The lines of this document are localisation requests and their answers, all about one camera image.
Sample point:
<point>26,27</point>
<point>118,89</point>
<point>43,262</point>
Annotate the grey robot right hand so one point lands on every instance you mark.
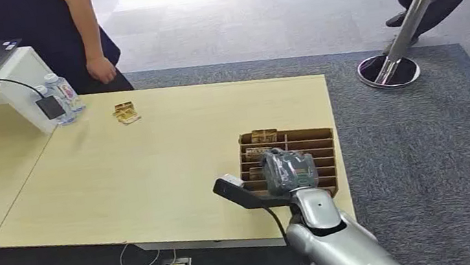
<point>284,175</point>

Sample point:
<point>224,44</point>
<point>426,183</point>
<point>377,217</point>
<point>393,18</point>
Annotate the gold brown card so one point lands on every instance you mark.
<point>127,116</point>
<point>124,106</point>
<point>256,153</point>
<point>264,136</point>

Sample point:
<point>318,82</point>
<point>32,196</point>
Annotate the person's left forearm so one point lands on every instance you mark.
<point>85,28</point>

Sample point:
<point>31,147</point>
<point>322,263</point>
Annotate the chrome stanchion post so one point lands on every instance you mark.
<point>415,9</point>

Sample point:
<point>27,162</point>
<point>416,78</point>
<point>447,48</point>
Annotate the white desk frame beam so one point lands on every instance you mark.
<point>209,244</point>

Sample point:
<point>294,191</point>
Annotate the person's left hand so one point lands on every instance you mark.
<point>102,69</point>

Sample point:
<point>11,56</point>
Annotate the grey blue rug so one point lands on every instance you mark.
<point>425,146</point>

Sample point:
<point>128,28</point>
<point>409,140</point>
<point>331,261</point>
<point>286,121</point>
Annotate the black power adapter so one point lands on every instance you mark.
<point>50,107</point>

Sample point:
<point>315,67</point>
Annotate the brown cardboard card holder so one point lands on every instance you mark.
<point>309,139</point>

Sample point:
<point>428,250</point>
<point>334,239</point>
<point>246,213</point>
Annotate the chrome round stanchion base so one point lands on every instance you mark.
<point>408,75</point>

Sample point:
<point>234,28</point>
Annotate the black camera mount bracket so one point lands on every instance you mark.
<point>244,198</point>

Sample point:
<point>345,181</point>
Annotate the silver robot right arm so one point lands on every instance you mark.
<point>334,246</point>

